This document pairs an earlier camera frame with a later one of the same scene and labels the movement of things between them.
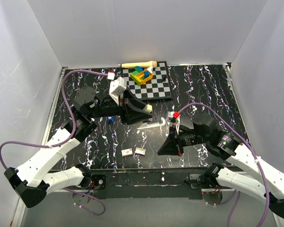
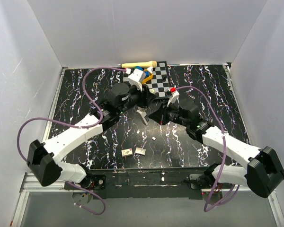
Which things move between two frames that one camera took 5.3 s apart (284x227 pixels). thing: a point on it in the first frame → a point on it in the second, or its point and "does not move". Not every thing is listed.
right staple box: (140, 151) does not move
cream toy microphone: (152, 64) does not move
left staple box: (127, 152) does not move
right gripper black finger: (170, 146) → (161, 116)
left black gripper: (132, 110) → (145, 95)
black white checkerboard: (158, 86) does not move
